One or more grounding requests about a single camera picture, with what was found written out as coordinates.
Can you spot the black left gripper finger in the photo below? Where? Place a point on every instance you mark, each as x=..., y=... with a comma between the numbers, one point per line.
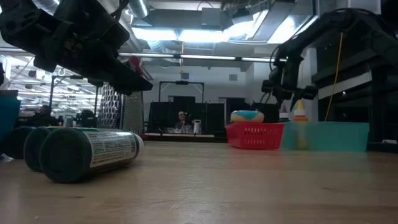
x=121, y=77

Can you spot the orange food colouring bottle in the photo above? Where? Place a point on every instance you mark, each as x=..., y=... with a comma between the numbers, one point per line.
x=300, y=116

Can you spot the blue frosted toy donut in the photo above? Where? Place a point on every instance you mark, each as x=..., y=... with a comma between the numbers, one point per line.
x=247, y=116

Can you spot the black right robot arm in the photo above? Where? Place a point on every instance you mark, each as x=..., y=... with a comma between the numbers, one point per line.
x=348, y=25

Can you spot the red plastic basket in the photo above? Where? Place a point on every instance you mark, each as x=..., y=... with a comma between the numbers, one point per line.
x=255, y=137

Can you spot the person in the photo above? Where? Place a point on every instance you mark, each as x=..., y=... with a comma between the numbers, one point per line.
x=182, y=121
x=45, y=115
x=86, y=118

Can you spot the teal plastic bin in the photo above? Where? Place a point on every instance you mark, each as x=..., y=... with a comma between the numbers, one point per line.
x=335, y=137

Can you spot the black partition screens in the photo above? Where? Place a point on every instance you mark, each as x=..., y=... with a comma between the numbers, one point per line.
x=214, y=115

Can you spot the long ceiling light bar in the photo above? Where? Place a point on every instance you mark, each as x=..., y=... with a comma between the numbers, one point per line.
x=205, y=57

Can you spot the background wooden desk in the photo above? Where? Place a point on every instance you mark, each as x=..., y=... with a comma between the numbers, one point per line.
x=186, y=135

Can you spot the blue plastic bin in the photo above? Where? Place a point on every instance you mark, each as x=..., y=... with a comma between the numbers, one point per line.
x=7, y=118

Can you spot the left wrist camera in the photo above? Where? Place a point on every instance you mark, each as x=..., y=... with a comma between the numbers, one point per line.
x=96, y=21

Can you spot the black station frame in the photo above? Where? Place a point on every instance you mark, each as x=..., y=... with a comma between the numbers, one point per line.
x=182, y=82
x=54, y=93

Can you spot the silver ventilation duct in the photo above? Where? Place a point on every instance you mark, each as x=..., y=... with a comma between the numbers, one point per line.
x=140, y=7

